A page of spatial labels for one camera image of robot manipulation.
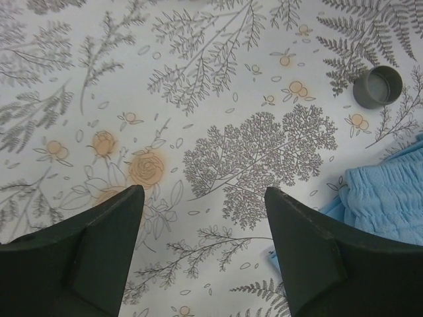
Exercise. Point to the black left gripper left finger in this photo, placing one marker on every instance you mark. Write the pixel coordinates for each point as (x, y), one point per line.
(78, 267)

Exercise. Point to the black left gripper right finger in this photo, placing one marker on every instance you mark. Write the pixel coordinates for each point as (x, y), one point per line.
(331, 269)

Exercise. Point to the light blue shorts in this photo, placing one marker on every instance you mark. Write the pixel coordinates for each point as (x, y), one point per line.
(383, 199)

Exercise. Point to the floral tablecloth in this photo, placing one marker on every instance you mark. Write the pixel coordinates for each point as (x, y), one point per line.
(205, 104)

